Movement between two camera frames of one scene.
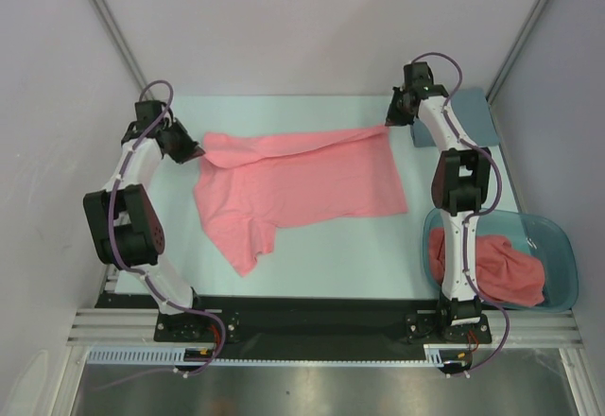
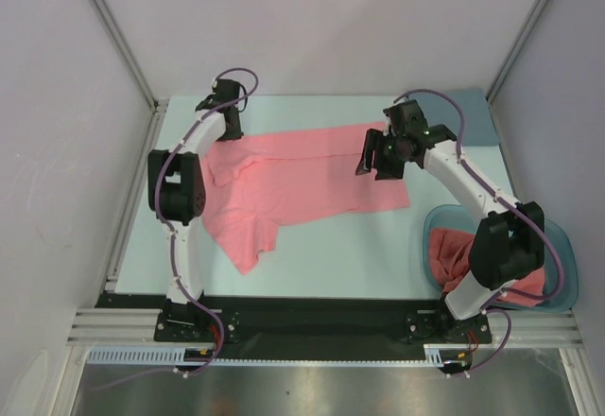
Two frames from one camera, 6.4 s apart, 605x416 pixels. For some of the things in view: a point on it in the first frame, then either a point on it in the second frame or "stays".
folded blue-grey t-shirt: x=473 y=115 stays
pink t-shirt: x=251 y=183 stays
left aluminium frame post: x=112 y=28 stays
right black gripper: x=399 y=108 -> x=382 y=156
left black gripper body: x=176 y=134 -> x=234 y=131
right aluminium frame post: x=506 y=67 stays
